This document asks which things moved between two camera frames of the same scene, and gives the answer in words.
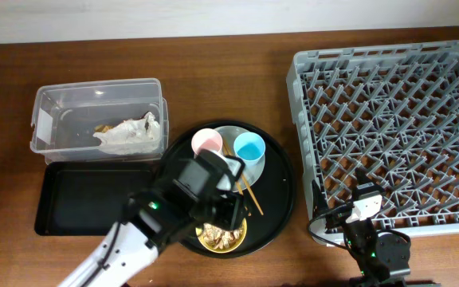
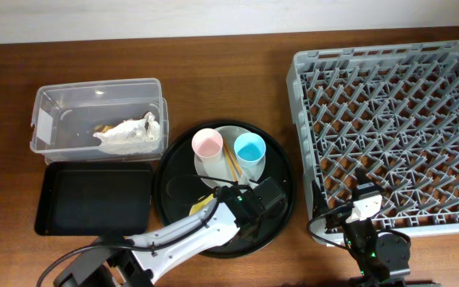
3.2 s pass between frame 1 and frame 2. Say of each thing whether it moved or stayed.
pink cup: stayed
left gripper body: moved
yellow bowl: moved
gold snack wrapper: stayed
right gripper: stayed
